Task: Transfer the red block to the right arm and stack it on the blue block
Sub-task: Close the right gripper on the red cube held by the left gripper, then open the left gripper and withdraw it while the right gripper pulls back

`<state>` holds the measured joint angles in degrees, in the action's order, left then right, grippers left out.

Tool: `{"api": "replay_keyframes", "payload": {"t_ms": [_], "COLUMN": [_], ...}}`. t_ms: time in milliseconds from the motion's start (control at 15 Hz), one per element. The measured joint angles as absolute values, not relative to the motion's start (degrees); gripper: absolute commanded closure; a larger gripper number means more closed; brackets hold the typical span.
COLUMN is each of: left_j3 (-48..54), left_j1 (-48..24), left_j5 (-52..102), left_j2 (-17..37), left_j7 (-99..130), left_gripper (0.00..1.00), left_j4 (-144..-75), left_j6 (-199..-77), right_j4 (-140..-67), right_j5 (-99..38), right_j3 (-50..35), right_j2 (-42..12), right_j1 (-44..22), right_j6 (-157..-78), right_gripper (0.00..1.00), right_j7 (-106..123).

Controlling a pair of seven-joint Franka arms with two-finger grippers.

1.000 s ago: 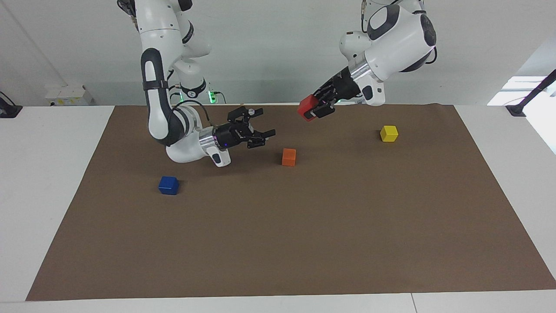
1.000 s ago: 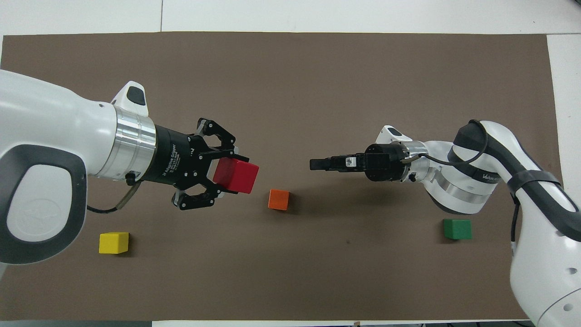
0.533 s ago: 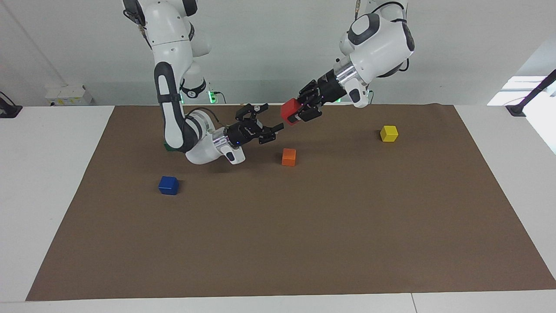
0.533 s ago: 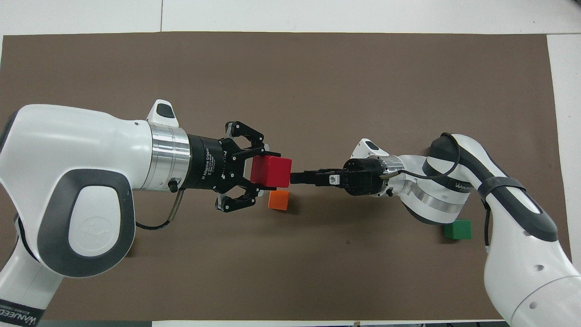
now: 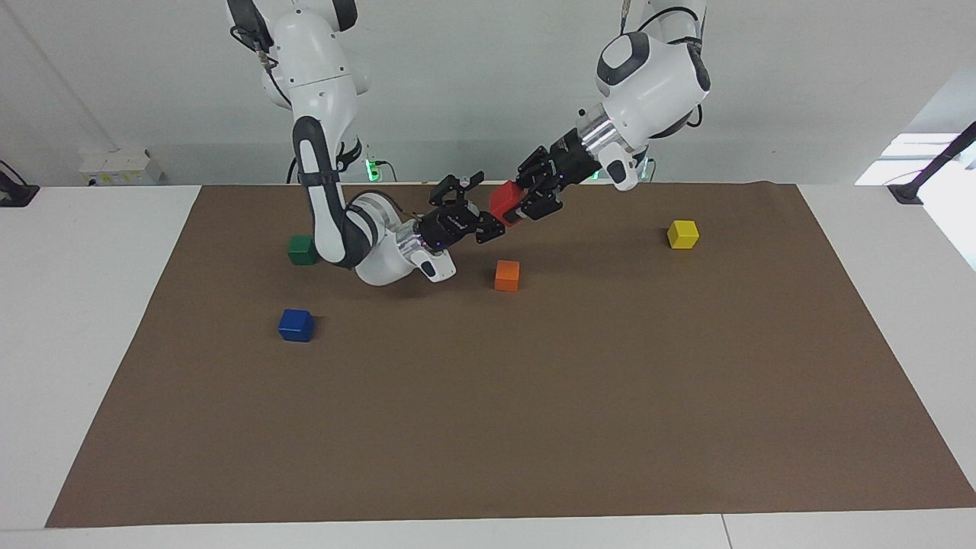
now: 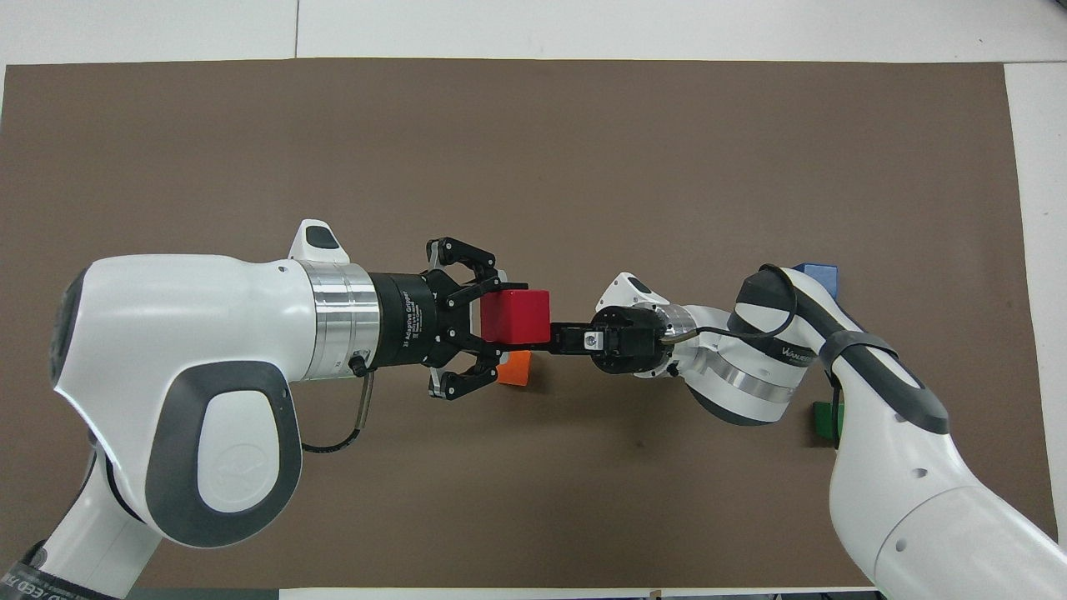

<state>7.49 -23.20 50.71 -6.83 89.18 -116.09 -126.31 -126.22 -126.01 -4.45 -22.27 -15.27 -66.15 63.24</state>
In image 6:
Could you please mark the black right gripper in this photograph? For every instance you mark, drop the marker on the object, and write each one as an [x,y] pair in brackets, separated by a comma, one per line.
[629,342]

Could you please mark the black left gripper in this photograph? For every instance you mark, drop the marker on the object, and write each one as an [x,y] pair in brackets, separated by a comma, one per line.
[408,321]

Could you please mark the red cube block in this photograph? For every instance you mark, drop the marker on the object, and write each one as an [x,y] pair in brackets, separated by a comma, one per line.
[517,317]

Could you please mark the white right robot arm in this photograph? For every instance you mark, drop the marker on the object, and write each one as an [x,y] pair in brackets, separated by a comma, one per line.
[900,467]

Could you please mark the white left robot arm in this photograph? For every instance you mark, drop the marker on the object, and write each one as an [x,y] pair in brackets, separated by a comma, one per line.
[200,367]

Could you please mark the orange cube block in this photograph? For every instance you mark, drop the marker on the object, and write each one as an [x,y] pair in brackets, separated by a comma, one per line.
[517,371]

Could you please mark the blue cube block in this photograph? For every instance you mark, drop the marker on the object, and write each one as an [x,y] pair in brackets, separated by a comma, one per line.
[821,275]

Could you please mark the green cube block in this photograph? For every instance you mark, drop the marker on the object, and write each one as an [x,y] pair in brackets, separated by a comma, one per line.
[825,421]

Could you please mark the brown table mat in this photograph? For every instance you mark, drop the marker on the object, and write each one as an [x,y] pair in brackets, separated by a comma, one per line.
[533,150]

